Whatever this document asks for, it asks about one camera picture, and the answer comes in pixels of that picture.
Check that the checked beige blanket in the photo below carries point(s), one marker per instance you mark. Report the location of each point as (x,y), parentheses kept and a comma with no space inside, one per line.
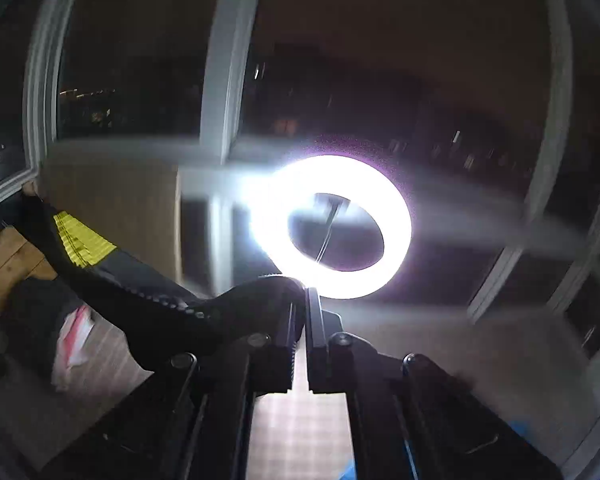
(300,435)

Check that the cardboard box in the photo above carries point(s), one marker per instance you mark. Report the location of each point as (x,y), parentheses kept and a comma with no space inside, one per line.
(120,210)

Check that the wooden furniture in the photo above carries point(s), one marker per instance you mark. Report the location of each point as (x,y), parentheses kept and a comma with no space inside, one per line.
(10,260)

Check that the white and red plastic bag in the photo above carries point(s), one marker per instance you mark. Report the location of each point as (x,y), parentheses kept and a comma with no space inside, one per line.
(72,345)

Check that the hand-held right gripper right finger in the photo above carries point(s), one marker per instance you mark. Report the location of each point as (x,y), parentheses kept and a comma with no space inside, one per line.
(325,362)

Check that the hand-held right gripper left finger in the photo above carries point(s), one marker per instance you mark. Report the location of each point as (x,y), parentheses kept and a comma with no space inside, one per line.
(275,365)

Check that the white window frame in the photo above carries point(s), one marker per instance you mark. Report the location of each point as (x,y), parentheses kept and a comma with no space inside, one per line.
(220,60)

